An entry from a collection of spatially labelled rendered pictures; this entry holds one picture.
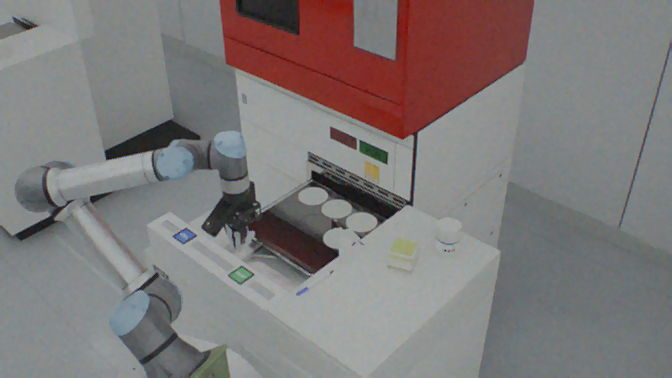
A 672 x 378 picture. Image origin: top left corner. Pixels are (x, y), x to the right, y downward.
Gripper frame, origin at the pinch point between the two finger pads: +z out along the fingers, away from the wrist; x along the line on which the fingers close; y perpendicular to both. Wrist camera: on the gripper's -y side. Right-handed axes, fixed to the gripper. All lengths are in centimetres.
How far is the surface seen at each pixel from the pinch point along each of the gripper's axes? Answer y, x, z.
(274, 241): 21.5, 9.6, 16.0
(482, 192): 107, -14, 32
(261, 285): 1.7, -7.0, 10.3
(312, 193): 48, 19, 16
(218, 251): 2.5, 12.9, 10.0
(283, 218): 31.5, 16.0, 16.1
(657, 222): 207, -58, 83
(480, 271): 47, -49, 10
